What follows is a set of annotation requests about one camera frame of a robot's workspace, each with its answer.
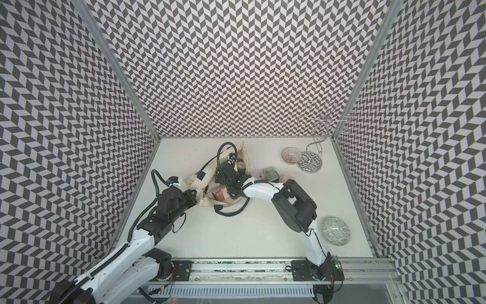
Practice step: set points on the pink pencil sharpener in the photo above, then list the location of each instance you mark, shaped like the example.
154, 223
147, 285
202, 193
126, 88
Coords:
284, 178
220, 193

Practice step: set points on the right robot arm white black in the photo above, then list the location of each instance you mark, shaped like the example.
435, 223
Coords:
294, 205

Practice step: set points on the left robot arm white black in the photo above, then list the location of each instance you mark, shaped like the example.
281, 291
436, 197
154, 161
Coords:
137, 260

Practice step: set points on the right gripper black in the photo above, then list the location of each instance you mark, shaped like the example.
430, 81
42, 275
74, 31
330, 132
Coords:
218, 178

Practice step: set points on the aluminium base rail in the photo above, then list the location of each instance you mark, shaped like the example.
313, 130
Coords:
253, 271

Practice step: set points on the silver wire jewelry stand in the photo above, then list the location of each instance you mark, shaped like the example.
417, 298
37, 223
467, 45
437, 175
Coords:
322, 128

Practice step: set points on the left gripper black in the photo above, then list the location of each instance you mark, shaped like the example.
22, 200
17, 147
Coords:
192, 199

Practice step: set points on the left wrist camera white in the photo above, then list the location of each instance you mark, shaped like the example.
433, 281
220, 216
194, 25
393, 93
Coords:
174, 182

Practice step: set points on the cream canvas tote bag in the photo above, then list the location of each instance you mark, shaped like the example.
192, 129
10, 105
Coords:
203, 181

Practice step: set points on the green patterned ceramic bowl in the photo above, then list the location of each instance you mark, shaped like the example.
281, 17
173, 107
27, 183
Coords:
335, 231

